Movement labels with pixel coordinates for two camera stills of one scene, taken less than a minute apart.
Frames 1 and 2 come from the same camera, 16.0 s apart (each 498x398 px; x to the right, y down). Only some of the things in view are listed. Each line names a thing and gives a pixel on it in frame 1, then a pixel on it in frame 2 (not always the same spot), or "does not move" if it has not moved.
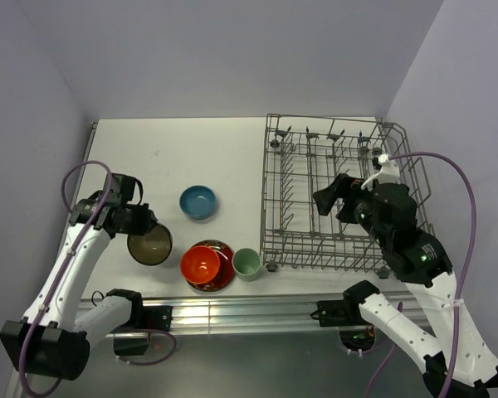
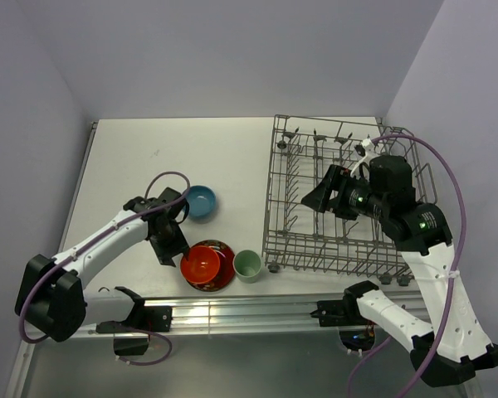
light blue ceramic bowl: x=197 y=201 does not move
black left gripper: x=144 y=215 -> x=179 y=245
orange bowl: x=199 y=264 does not move
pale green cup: x=246 y=264 does not move
